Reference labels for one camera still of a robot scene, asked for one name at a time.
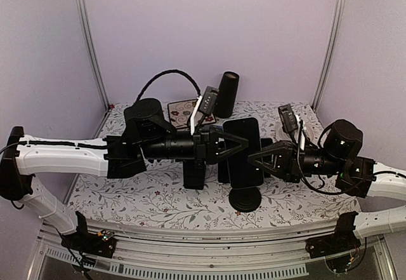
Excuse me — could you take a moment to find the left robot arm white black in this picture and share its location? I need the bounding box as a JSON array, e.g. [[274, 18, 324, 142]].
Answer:
[[1, 98, 249, 251]]

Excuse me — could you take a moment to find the aluminium frame post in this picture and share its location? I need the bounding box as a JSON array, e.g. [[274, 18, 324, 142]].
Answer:
[[75, 0, 110, 112], [311, 0, 346, 113]]

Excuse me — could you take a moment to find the black braided left cable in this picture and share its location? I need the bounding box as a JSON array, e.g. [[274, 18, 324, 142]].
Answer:
[[136, 69, 202, 103]]

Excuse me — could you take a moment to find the right aluminium frame post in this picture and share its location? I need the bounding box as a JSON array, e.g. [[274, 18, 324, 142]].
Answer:
[[311, 0, 346, 113]]

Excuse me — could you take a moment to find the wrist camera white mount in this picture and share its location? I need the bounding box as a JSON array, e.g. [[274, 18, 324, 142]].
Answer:
[[276, 104, 306, 150], [190, 86, 219, 135]]

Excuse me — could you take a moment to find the left aluminium frame post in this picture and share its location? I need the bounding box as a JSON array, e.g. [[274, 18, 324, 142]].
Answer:
[[75, 0, 110, 112]]

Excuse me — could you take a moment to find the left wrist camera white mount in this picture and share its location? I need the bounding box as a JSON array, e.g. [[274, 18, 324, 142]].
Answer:
[[190, 86, 219, 135]]

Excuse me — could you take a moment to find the floral square ceramic plate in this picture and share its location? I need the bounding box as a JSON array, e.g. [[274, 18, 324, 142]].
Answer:
[[167, 99, 217, 130]]

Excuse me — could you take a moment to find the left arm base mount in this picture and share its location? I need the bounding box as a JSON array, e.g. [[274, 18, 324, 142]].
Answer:
[[61, 211, 117, 258]]

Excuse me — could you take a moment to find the teal cased dark phone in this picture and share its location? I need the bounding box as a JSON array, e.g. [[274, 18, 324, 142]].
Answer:
[[223, 117, 263, 189]]

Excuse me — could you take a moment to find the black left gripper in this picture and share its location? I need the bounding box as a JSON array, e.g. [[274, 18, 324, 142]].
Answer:
[[141, 124, 250, 169]]

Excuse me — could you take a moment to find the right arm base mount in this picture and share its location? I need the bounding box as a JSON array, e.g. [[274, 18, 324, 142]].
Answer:
[[305, 211, 361, 258]]

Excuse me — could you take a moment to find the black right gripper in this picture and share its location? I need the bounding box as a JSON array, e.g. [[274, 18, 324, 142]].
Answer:
[[247, 139, 343, 183]]

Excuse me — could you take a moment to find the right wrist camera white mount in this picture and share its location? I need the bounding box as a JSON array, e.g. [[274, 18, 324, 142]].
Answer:
[[276, 104, 306, 150]]

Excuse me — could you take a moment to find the black tall phone holder stand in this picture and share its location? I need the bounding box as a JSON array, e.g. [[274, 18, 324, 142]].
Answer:
[[228, 187, 261, 213]]

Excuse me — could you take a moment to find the black cylindrical speaker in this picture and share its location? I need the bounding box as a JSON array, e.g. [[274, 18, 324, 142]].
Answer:
[[213, 71, 240, 119]]

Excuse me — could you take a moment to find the blue edged black phone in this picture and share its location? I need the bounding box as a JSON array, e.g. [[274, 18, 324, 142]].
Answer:
[[261, 138, 273, 158]]

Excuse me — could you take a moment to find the small black phone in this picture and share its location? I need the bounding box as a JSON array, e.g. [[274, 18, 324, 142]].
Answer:
[[183, 160, 206, 190]]

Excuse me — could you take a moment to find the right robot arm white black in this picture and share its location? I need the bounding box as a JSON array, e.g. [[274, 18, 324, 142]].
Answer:
[[247, 119, 405, 201]]

